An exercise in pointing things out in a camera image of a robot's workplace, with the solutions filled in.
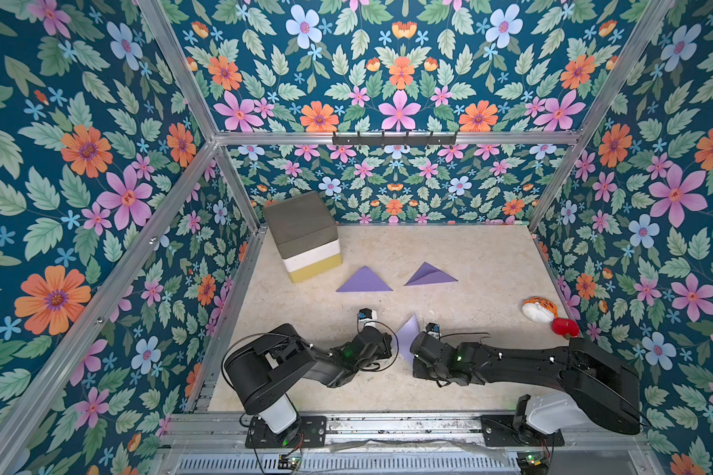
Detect grey white yellow block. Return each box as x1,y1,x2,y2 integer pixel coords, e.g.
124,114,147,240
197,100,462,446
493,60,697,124
263,192,343,283

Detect pale purple paper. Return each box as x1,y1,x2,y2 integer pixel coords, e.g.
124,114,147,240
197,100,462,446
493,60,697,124
396,314,421,363

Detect orange white plush toy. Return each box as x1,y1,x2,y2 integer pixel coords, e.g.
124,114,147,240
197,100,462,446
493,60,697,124
521,297,559,324

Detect black hook rail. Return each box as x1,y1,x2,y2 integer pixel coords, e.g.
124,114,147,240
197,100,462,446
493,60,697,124
331,132,458,148

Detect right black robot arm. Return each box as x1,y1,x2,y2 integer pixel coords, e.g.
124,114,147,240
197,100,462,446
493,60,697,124
410,332,641,435

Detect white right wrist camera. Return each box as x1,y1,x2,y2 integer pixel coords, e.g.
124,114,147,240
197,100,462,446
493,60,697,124
425,323,442,340

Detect purple square paper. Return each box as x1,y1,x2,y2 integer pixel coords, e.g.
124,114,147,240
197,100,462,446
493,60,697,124
405,262,457,286
337,266,392,293

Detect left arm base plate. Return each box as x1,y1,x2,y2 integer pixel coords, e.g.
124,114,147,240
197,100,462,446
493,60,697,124
245,416,328,449

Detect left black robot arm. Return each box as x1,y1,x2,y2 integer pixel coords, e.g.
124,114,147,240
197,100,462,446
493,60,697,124
221,324,397,435

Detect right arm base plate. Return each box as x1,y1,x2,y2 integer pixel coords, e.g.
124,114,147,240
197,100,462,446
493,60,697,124
479,413,564,448

